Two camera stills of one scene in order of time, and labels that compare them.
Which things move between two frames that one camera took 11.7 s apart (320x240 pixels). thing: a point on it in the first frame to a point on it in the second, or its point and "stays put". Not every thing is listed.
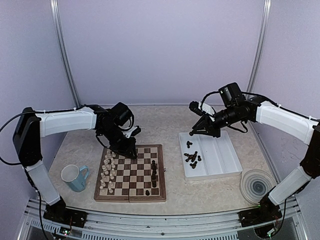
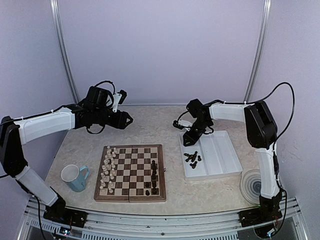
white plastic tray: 204,156 stays put
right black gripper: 212,129 to 191,138
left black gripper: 125,151 to 120,122
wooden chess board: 120,179 stays put
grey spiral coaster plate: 255,184 stays put
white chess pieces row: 111,155 stays put
